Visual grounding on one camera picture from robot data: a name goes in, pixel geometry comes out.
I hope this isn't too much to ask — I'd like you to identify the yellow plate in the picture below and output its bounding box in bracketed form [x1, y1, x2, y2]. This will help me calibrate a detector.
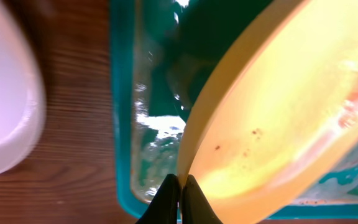
[177, 0, 358, 223]

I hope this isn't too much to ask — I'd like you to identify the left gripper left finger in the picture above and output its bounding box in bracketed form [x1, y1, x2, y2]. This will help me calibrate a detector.
[135, 174, 181, 224]

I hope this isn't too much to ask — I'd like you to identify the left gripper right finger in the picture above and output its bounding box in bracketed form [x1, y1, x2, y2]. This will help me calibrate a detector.
[181, 175, 223, 224]

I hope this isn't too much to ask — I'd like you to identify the white plate front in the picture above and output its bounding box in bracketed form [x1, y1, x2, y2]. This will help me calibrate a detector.
[0, 1, 46, 174]

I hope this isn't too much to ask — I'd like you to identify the teal plastic tray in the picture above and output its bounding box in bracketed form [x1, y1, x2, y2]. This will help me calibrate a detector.
[111, 1, 358, 222]

